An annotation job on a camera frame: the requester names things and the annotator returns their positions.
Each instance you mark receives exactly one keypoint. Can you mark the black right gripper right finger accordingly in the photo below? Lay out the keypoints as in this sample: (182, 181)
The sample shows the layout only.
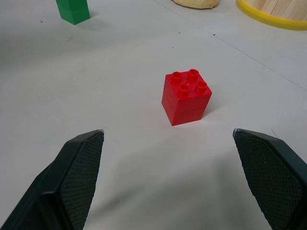
(275, 175)

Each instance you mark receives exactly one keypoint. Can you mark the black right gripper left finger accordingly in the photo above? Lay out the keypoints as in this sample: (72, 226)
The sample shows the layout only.
(64, 182)

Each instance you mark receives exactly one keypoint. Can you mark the red toy brick stack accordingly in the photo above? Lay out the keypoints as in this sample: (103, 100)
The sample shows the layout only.
(185, 100)

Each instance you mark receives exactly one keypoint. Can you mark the wooden bucket with yellow rim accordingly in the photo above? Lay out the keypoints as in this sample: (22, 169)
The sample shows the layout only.
(275, 14)

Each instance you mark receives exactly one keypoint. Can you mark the green toy brick stack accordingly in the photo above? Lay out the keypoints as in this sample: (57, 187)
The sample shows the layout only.
(73, 10)

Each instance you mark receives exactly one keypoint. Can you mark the yellow bread loaf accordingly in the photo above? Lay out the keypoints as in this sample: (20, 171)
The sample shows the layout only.
(195, 3)

